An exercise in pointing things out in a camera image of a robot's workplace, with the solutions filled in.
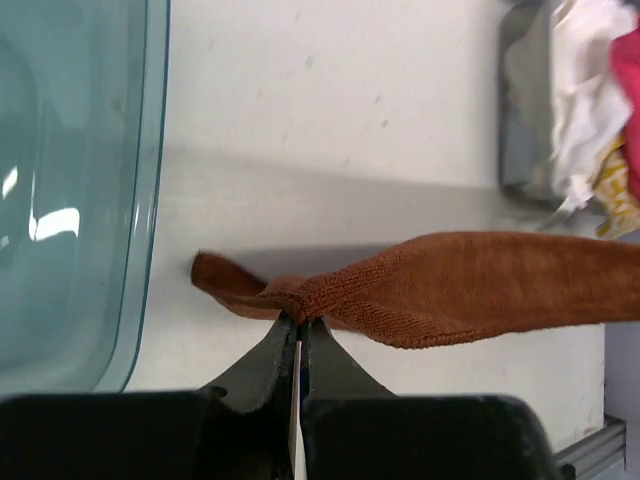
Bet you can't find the metal tray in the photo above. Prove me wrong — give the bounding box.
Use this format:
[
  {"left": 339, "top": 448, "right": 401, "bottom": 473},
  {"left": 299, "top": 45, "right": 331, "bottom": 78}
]
[{"left": 499, "top": 1, "right": 574, "bottom": 214}]

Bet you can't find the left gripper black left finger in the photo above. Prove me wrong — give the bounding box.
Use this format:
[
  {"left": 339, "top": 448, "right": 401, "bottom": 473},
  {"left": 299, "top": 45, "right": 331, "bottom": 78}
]
[{"left": 197, "top": 316, "right": 297, "bottom": 479}]

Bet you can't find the yellow striped towel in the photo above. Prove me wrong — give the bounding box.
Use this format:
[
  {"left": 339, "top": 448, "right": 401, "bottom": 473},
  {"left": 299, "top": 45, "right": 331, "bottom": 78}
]
[{"left": 593, "top": 135, "right": 639, "bottom": 240}]

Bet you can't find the brown microfiber towel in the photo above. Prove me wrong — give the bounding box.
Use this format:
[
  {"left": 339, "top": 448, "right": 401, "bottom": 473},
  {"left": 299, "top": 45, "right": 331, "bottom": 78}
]
[{"left": 191, "top": 232, "right": 639, "bottom": 349}]

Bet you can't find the pink towel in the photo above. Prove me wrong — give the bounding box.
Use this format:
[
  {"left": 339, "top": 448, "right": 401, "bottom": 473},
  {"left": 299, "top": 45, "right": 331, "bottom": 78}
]
[{"left": 610, "top": 28, "right": 640, "bottom": 199}]

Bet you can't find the white towel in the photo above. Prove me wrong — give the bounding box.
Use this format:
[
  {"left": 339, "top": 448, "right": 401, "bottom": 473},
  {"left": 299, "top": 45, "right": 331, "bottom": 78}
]
[{"left": 550, "top": 1, "right": 637, "bottom": 212}]

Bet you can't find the teal translucent plastic bin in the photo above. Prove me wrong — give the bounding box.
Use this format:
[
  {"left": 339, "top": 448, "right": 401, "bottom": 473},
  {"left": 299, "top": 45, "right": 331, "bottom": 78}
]
[{"left": 1, "top": 1, "right": 170, "bottom": 397}]

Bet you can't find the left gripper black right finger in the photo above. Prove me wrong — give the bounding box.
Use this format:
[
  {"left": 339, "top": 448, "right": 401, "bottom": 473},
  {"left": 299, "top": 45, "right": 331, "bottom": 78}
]
[{"left": 299, "top": 319, "right": 396, "bottom": 479}]

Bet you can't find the aluminium mounting rail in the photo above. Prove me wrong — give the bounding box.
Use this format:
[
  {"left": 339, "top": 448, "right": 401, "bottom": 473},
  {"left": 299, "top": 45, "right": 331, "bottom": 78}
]
[{"left": 554, "top": 416, "right": 626, "bottom": 480}]

